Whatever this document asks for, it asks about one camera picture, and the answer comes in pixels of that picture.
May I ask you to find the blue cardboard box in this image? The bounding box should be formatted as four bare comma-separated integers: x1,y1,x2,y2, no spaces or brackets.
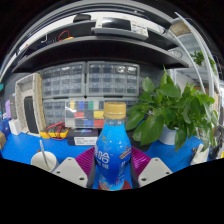
0,118,12,138

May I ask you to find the white oscilloscope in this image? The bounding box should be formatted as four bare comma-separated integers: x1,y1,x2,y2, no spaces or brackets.
94,16,149,41

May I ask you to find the white shelf unit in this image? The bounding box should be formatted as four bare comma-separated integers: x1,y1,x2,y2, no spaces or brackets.
168,11,224,158

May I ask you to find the white cardboard box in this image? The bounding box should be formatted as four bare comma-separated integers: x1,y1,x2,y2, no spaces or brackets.
8,118,23,136

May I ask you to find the black box with white label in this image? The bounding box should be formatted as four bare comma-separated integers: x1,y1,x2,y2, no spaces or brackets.
66,128,100,147

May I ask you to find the small white object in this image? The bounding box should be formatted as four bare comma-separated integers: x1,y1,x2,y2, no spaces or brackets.
189,143,210,166

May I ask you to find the clear organizer with coloured parts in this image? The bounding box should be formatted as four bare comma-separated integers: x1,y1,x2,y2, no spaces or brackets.
64,98,106,129

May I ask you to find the white mug with brown handle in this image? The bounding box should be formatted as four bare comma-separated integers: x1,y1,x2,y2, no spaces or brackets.
30,150,60,173

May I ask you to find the dark grey wall shelf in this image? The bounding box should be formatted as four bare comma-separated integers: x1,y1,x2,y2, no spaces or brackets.
11,34,190,74

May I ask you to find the white stirrer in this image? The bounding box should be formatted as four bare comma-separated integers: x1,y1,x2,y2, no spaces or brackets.
39,139,51,171

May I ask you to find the white perforated basket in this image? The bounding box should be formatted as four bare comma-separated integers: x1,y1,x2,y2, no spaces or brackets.
14,72,48,137

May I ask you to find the black rectangular speaker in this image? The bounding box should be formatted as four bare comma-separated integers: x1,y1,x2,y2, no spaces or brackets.
23,95,40,135

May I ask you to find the green potted plant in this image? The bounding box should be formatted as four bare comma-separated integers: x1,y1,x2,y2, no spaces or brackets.
125,66,218,153

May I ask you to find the dark grey upright box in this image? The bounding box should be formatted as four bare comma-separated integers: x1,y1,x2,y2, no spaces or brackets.
9,94,18,120

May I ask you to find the black mounted device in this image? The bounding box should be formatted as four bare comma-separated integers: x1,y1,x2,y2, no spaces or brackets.
73,13,92,23

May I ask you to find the yellow meter with red leads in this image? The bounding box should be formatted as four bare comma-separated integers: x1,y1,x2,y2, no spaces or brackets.
56,29,75,43

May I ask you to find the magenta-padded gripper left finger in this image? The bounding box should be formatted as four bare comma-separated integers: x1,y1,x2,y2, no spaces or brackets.
52,146,98,190

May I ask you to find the blue drink bottle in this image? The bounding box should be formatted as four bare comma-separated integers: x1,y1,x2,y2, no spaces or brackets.
94,102,133,192

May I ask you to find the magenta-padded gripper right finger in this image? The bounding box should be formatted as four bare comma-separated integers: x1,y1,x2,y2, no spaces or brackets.
129,146,174,188

